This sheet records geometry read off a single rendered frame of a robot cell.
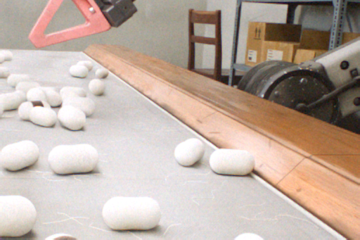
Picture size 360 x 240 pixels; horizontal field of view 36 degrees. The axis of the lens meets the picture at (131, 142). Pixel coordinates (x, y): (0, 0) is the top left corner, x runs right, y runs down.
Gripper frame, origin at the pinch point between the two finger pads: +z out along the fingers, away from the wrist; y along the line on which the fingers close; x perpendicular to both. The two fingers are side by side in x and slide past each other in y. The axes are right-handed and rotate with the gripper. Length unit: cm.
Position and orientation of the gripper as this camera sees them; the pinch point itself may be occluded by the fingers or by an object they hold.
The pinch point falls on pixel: (39, 38)
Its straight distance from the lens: 57.8
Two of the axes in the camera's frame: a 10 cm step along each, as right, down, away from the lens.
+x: 5.7, 7.6, 3.2
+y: 2.0, 2.4, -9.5
